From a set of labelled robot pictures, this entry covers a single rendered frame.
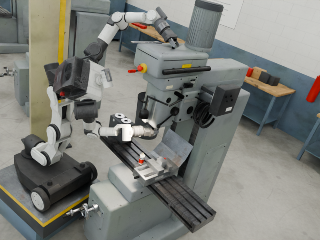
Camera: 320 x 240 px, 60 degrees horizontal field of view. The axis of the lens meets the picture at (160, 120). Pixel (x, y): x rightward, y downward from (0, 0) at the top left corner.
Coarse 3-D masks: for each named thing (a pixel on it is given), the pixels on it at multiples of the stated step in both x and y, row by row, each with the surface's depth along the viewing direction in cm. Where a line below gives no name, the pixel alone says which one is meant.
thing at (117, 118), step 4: (112, 116) 251; (116, 116) 250; (120, 116) 252; (124, 116) 253; (112, 120) 252; (116, 120) 248; (120, 120) 248; (124, 120) 248; (128, 120) 248; (112, 124) 253; (116, 124) 249; (132, 124) 246; (120, 128) 245; (116, 136) 252; (120, 136) 247; (120, 140) 249
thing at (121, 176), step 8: (112, 168) 230; (120, 168) 233; (128, 168) 235; (112, 176) 230; (120, 176) 224; (128, 176) 226; (176, 176) 244; (120, 184) 222; (128, 184) 218; (136, 184) 220; (128, 192) 216; (136, 192) 215; (144, 192) 223; (128, 200) 218
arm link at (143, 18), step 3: (141, 12) 192; (144, 12) 193; (141, 15) 190; (144, 15) 193; (141, 18) 191; (144, 18) 194; (147, 18) 195; (141, 21) 193; (144, 21) 194; (147, 21) 195; (150, 21) 195
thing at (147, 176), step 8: (168, 160) 231; (136, 168) 213; (144, 168) 215; (168, 168) 218; (176, 168) 224; (144, 176) 207; (152, 176) 209; (160, 176) 215; (168, 176) 222; (144, 184) 206
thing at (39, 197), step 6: (30, 192) 230; (36, 192) 224; (42, 192) 224; (36, 198) 229; (42, 198) 221; (48, 198) 224; (36, 204) 232; (42, 204) 226; (48, 204) 225; (42, 210) 227
